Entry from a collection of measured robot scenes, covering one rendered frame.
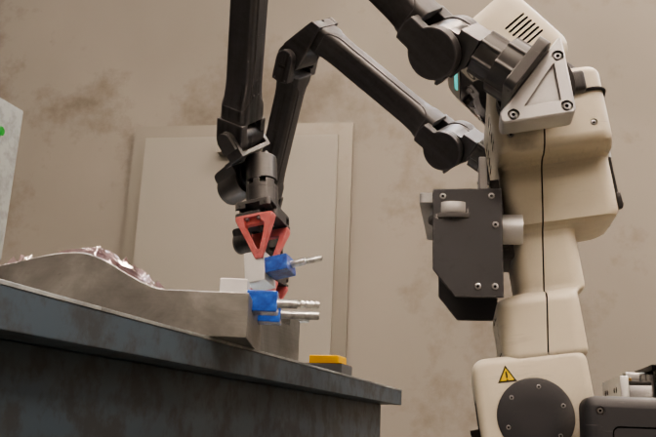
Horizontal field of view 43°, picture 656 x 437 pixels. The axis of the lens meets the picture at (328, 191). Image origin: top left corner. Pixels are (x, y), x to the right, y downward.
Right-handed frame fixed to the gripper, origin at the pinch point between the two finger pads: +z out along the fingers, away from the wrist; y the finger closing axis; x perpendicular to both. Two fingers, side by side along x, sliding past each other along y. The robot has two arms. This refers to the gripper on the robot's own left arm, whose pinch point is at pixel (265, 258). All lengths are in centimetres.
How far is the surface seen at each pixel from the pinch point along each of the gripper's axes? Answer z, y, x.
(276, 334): 11.3, -6.9, -0.9
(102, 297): 18.3, 39.2, -6.4
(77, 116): -189, -199, -179
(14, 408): 37, 61, -1
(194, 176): -144, -210, -115
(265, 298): 17.6, 27.5, 10.2
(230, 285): 15.7, 29.5, 6.3
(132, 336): 28, 52, 5
